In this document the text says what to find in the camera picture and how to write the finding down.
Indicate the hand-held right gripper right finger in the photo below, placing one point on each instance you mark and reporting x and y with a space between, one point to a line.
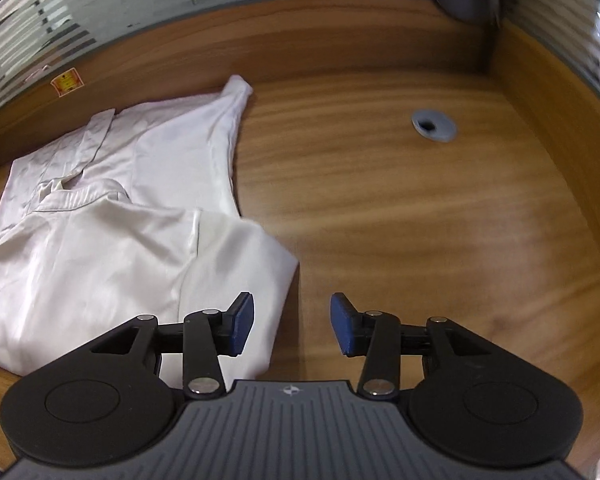
342 325

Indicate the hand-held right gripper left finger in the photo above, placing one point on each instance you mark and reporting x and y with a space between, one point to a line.
242 325

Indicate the cream satin shirt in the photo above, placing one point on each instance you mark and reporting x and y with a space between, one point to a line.
105 250

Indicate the orange and yellow sticker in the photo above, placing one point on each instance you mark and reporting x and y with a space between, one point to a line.
66 81

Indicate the striped frosted glass partition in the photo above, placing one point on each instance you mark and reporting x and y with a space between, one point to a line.
45 15

